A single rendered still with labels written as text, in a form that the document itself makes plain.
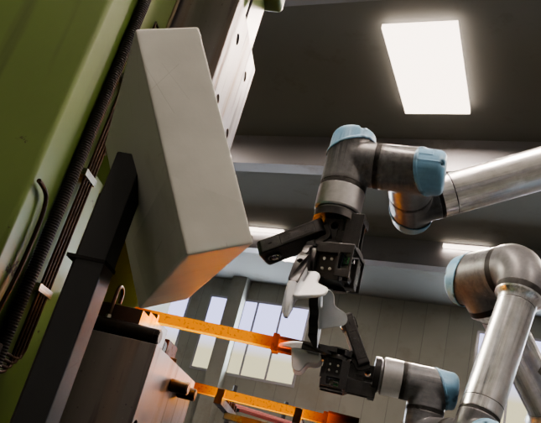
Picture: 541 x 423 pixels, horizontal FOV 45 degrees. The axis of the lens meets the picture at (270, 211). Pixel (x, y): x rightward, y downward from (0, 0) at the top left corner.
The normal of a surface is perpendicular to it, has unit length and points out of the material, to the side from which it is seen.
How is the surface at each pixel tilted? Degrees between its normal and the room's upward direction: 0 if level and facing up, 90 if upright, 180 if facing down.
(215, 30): 90
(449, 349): 90
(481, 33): 180
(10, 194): 90
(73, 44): 90
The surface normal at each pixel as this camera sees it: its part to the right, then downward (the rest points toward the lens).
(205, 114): 0.33, -0.30
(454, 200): 0.00, 0.31
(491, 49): -0.24, 0.89
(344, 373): -0.08, -0.42
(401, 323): -0.33, -0.46
